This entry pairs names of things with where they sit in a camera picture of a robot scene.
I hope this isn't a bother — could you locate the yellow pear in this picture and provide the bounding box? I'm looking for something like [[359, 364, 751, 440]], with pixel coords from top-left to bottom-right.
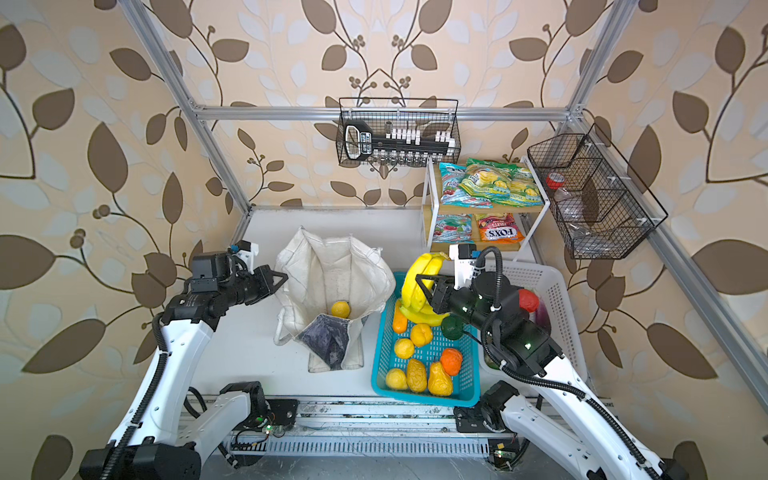
[[427, 362, 453, 397]]

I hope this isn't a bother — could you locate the white plastic vegetable basket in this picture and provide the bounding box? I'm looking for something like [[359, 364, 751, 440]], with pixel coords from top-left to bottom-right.
[[503, 260, 589, 381]]

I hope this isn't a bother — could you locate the yellow-brown potato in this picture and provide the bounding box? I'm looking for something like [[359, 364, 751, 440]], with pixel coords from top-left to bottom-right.
[[406, 359, 428, 393]]

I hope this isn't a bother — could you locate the black keyboard toy in basket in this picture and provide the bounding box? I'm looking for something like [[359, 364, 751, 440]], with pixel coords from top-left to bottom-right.
[[336, 120, 460, 166]]

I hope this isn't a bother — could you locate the black wire basket back wall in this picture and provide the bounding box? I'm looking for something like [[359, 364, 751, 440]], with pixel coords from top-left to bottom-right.
[[336, 96, 461, 168]]

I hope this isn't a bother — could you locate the green avocado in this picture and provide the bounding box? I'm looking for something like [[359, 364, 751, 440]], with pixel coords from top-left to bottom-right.
[[440, 315, 464, 341]]

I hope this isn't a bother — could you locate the teal candy packet lower shelf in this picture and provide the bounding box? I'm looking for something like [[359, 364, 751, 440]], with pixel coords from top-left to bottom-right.
[[432, 214, 472, 243]]

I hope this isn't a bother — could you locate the black wire basket wall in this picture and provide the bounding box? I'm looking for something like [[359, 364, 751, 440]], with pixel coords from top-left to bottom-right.
[[336, 96, 461, 168], [527, 124, 668, 260]]

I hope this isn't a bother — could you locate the teal candy packet top shelf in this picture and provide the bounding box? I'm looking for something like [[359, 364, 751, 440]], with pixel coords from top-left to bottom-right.
[[439, 162, 493, 208]]

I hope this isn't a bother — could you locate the teal plastic fruit basket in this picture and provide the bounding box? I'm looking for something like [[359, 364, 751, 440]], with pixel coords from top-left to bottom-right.
[[371, 271, 481, 407]]

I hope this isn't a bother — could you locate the black wire basket right wall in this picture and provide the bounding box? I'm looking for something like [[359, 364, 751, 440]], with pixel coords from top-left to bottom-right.
[[527, 124, 668, 260]]

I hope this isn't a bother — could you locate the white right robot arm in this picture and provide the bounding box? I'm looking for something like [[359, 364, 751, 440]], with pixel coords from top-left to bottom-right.
[[402, 246, 689, 479]]

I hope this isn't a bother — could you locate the teal candy packet shelf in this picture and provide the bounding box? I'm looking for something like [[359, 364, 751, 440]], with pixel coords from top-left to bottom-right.
[[432, 214, 472, 243], [439, 162, 493, 208]]

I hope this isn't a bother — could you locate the orange persimmon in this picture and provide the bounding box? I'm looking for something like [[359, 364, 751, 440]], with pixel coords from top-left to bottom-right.
[[440, 348, 463, 377]]

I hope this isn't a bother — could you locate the orange Fox's candy packet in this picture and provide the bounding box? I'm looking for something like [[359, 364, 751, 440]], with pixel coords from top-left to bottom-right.
[[475, 213, 525, 244]]

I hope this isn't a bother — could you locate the yellow lemon bottom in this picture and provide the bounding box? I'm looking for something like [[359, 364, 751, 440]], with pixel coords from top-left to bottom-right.
[[385, 368, 409, 391]]

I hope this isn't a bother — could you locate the plastic bottle red cap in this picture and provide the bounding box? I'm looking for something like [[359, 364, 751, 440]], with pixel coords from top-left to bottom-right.
[[546, 172, 587, 229]]

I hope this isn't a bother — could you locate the yellow banana bunch front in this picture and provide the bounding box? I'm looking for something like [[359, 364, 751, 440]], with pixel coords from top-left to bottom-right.
[[399, 252, 449, 327]]

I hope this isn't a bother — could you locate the white canvas grocery bag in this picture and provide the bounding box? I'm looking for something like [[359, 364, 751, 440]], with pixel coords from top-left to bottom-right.
[[274, 228, 395, 373]]

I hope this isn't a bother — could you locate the orange carrot-like fruit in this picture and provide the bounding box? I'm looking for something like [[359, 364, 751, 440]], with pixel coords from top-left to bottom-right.
[[392, 299, 408, 335]]

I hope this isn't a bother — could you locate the yellow lemon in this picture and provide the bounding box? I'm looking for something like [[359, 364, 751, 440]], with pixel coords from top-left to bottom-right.
[[394, 338, 416, 360], [330, 301, 351, 319], [385, 368, 409, 391]]

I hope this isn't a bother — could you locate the green yellow tea packet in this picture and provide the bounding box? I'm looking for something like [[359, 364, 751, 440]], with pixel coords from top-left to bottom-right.
[[459, 159, 514, 202]]

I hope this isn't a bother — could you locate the white wooden two-tier shelf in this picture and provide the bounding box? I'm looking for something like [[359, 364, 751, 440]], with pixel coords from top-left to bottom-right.
[[421, 157, 551, 262]]

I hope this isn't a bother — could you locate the yellow orange fruit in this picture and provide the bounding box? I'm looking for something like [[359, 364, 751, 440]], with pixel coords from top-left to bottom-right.
[[410, 323, 434, 348]]

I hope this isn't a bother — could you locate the red tomato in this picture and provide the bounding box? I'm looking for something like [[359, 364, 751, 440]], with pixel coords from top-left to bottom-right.
[[517, 289, 540, 313]]

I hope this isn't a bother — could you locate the green yellow packet right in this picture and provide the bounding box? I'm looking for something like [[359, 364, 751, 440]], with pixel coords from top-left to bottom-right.
[[509, 167, 543, 206]]

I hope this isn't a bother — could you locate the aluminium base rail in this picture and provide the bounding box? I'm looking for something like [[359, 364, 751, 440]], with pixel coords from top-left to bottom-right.
[[223, 396, 523, 460]]

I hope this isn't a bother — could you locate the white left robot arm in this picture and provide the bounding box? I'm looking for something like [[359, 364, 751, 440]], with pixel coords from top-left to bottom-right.
[[79, 240, 288, 479]]

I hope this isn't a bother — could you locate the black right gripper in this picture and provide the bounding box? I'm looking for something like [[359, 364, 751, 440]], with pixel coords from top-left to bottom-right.
[[418, 272, 498, 342]]

